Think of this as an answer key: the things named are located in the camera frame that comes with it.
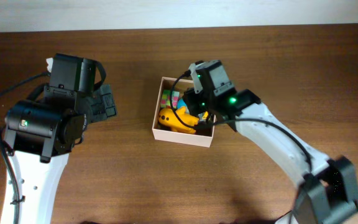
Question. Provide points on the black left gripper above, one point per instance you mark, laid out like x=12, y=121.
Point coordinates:
x=106, y=101

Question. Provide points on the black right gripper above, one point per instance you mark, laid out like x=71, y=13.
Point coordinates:
x=191, y=101

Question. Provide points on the red grey toy truck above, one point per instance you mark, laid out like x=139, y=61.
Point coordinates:
x=204, y=117

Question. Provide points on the blue penguin ball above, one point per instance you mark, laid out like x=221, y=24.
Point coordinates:
x=181, y=103

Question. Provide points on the colourful puzzle cube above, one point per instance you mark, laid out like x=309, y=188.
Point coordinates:
x=166, y=102

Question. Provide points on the yellow plastic toy animal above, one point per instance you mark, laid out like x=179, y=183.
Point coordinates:
x=167, y=118

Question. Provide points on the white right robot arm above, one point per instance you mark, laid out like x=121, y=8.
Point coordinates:
x=327, y=189

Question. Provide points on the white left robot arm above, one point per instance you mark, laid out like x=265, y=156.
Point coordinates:
x=39, y=134

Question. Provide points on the beige cardboard box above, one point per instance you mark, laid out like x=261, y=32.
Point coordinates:
x=201, y=138

